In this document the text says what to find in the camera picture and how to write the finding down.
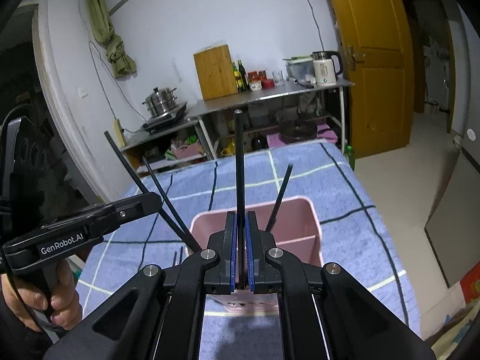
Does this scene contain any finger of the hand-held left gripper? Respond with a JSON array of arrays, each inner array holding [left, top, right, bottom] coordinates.
[[39, 203, 127, 235], [108, 192, 163, 220]]

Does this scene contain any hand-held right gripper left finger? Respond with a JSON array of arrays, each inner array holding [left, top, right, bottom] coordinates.
[[41, 211, 238, 360]]

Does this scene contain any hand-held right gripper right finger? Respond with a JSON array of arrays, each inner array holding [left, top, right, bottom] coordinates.
[[245, 211, 437, 360]]

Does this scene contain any pink plastic utensil basket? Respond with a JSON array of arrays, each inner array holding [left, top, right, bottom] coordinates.
[[188, 195, 325, 317]]

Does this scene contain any person's left hand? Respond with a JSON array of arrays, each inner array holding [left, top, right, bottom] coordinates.
[[2, 260, 83, 332]]

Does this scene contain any small pink storage basket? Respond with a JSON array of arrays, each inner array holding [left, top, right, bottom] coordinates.
[[167, 143, 205, 162]]

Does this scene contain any beige power strip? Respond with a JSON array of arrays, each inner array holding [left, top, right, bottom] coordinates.
[[113, 118, 125, 148]]

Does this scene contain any low steel stove table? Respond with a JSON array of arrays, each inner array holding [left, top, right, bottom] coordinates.
[[122, 116, 211, 175]]

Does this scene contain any blue checked blanket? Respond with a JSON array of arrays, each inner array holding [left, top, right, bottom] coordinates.
[[73, 139, 422, 360]]

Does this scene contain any black induction cooker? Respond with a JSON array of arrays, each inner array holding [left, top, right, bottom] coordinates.
[[140, 101, 188, 134]]

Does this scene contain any steel steamer pot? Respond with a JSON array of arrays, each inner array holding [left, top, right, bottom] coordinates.
[[142, 86, 178, 117]]

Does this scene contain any black cooking pot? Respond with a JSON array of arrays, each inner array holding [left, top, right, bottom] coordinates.
[[279, 120, 319, 144]]

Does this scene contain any pink storage box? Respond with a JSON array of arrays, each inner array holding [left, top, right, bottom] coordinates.
[[267, 122, 338, 149]]

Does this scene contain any wooden cutting board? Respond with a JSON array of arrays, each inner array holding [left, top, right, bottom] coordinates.
[[193, 44, 241, 101]]

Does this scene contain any steel counter table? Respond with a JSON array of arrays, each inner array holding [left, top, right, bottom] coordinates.
[[185, 79, 355, 158]]

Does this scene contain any green hanging cloth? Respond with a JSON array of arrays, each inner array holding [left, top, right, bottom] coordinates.
[[87, 0, 137, 79]]

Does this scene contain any grey plastic bin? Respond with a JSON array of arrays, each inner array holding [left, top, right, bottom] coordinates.
[[283, 56, 316, 81]]

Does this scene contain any white electric kettle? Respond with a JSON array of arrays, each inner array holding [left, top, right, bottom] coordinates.
[[312, 50, 344, 86]]

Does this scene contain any yellow wooden door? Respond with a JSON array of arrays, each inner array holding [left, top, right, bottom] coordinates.
[[319, 0, 413, 160]]

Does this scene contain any black wall cable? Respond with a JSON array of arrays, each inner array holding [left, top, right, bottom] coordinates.
[[295, 0, 326, 53]]

